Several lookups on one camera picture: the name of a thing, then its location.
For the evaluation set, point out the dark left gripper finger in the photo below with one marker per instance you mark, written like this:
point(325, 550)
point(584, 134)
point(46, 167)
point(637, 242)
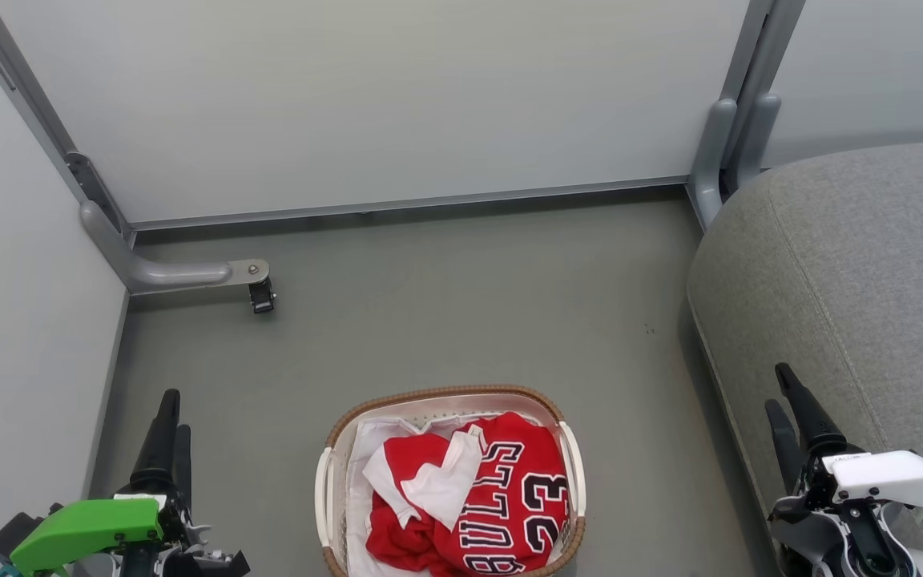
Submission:
point(163, 437)
point(183, 469)

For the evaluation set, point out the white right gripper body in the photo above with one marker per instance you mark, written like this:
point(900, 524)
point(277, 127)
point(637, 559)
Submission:
point(894, 477)

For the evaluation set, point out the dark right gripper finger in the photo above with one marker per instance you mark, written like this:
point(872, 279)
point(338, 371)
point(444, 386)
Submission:
point(808, 413)
point(784, 445)

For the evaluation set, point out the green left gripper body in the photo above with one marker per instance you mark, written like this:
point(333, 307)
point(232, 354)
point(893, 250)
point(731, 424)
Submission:
point(85, 525)

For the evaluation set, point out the red basketball jersey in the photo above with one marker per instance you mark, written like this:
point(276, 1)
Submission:
point(509, 497)

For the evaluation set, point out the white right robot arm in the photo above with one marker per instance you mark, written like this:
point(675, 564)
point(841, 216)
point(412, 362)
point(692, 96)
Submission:
point(870, 546)

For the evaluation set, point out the grey fabric sofa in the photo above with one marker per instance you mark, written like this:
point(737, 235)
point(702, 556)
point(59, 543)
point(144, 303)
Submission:
point(870, 264)

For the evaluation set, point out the white woven-rim laundry basket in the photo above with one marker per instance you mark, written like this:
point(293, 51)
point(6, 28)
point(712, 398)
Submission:
point(332, 481)

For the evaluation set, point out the long grey partition foot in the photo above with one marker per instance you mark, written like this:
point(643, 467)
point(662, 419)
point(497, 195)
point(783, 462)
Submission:
point(165, 275)

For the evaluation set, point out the black caster wheel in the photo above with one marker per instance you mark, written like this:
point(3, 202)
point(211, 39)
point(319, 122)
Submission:
point(262, 298)

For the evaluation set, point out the white cloth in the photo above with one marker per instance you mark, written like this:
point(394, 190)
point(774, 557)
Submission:
point(355, 521)

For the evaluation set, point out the short grey partition foot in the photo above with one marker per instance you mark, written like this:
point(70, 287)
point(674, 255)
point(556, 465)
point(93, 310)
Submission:
point(711, 152)
point(759, 136)

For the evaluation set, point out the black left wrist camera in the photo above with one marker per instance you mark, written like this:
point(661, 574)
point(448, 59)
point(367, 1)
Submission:
point(17, 535)

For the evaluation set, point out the grey partition base rail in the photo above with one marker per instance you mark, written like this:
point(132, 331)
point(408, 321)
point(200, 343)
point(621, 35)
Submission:
point(405, 204)

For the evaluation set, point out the grey partition post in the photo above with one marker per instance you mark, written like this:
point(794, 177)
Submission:
point(21, 92)
point(762, 48)

